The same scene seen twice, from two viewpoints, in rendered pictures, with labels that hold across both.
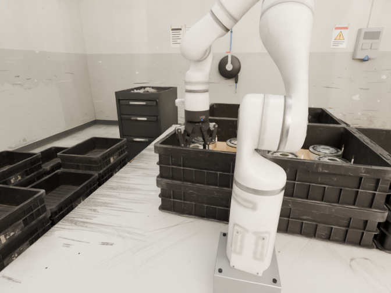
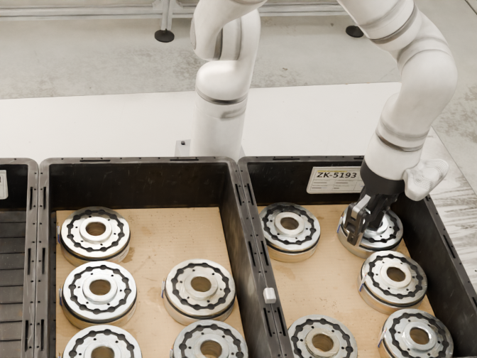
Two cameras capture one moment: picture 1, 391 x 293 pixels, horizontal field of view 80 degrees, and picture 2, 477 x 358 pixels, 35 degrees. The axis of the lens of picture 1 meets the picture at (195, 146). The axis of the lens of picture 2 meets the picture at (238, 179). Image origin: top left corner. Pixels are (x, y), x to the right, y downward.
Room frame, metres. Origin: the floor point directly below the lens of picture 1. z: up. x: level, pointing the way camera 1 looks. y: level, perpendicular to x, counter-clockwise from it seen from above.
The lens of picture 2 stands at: (1.29, -0.65, 1.73)
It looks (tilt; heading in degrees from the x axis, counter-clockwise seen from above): 43 degrees down; 146
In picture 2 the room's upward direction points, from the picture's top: 11 degrees clockwise
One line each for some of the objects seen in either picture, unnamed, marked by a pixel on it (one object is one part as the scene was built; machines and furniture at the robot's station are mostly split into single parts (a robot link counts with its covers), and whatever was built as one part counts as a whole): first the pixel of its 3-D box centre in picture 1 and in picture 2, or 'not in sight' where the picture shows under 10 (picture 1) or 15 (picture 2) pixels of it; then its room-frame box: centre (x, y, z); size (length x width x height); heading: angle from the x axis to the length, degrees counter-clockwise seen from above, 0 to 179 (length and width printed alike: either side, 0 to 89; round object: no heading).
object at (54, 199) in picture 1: (61, 211); not in sight; (1.18, 0.80, 0.31); 0.40 x 0.30 x 0.34; 169
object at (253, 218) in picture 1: (252, 220); (217, 126); (0.38, -0.11, 0.85); 0.09 x 0.09 x 0.17; 71
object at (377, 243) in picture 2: not in sight; (372, 224); (0.68, 0.03, 0.86); 0.10 x 0.10 x 0.01
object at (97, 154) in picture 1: (99, 174); not in sight; (1.57, 0.72, 0.37); 0.40 x 0.30 x 0.45; 169
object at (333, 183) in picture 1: (309, 157); (147, 285); (0.68, -0.36, 0.87); 0.40 x 0.30 x 0.11; 164
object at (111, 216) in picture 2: not in sight; (95, 231); (0.56, -0.40, 0.86); 0.10 x 0.10 x 0.01
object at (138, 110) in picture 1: (151, 130); not in sight; (2.49, 0.49, 0.45); 0.60 x 0.45 x 0.90; 169
